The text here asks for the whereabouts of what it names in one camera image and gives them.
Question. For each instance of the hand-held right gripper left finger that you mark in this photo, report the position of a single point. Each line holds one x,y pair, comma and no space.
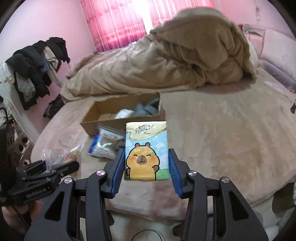
118,172

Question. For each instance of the clear plastic snack bag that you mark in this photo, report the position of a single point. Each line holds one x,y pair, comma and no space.
61,156

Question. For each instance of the dark clothes heap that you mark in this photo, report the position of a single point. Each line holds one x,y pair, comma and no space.
53,107

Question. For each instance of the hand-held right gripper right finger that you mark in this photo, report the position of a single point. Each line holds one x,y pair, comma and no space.
174,172

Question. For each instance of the grey-blue cloth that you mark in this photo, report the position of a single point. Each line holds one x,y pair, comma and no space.
146,107

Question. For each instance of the beige fleece bed sheet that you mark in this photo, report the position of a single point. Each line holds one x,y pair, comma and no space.
231,139

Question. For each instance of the white cloth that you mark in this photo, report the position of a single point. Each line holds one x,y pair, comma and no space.
124,114

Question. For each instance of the lilac pillow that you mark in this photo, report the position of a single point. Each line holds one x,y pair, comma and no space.
279,55

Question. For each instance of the pile of dark clothes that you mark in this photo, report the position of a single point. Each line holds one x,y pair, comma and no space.
32,69

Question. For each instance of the pink curtain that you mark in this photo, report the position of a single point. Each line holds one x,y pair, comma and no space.
129,23

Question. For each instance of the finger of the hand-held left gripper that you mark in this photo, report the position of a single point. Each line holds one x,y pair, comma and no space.
66,167

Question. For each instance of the person's left hand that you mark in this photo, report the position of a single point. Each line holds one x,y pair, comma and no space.
22,212

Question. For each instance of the cardboard box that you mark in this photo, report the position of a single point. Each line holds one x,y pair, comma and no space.
105,113

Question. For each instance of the cartoon print tissue pack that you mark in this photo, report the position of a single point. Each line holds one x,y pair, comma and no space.
146,148

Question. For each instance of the white perforated basket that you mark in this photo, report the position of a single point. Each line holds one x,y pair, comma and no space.
23,146

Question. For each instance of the rumpled beige blanket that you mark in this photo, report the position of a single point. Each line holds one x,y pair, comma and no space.
175,53

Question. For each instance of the dark cloth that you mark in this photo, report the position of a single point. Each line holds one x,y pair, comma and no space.
283,199

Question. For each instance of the blue and white plastic packet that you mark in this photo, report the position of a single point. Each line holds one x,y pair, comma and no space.
105,143

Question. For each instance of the black mesh rack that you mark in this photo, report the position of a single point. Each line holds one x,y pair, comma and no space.
6,150

